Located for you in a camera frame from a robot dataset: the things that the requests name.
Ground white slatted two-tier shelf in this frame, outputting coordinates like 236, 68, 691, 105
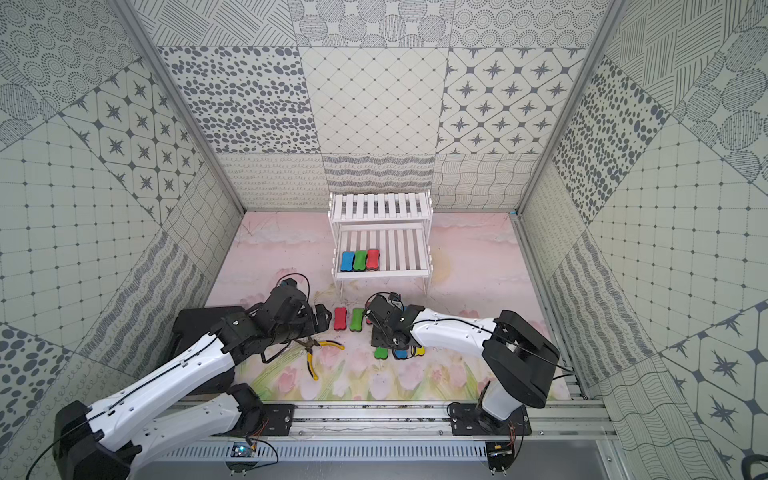
328, 191, 434, 292

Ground red eraser top shelf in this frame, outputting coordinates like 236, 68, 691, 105
333, 307, 348, 331

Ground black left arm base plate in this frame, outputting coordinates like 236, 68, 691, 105
226, 403, 296, 438

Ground green eraser shelf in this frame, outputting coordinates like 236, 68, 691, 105
374, 347, 389, 360
352, 250, 368, 272
348, 308, 365, 333

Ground yellow handled pliers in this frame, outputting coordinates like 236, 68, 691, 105
296, 337, 345, 381

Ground red eraser shelf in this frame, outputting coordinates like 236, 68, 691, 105
366, 249, 380, 271
333, 307, 348, 331

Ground green eraser top shelf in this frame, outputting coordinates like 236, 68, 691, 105
348, 308, 365, 333

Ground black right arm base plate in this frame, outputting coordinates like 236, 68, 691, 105
446, 402, 532, 436

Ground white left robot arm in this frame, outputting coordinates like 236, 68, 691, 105
51, 278, 332, 479

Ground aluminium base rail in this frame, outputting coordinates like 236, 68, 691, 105
160, 379, 619, 469

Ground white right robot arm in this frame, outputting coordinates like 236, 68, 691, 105
364, 293, 560, 421

